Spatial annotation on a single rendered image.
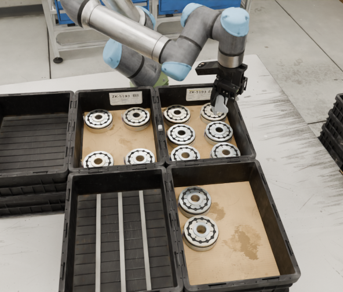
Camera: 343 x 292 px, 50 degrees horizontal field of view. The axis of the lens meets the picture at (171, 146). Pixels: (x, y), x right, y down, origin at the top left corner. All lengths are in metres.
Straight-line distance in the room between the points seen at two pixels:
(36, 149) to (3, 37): 2.46
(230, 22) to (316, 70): 2.45
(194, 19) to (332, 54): 2.71
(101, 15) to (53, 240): 0.73
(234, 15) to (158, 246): 0.67
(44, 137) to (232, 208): 0.73
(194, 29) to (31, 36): 2.77
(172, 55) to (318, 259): 0.80
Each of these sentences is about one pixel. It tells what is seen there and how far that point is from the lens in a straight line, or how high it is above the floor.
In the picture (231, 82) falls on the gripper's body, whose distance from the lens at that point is 1.14.
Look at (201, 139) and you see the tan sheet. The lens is 1.38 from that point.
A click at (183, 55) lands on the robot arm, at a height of 1.25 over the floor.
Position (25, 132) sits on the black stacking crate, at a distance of 1.47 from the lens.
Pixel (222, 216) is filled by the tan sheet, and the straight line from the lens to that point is 1.18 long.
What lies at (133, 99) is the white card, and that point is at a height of 0.88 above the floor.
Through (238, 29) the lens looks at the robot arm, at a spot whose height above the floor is 1.33.
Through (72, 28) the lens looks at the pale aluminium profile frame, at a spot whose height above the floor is 0.28.
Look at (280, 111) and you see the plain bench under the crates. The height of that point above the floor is 0.70.
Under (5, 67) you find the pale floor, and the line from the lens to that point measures 3.37.
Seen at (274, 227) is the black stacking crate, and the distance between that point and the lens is 1.11.
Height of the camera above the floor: 1.82
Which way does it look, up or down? 47 degrees down
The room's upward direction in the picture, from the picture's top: 3 degrees clockwise
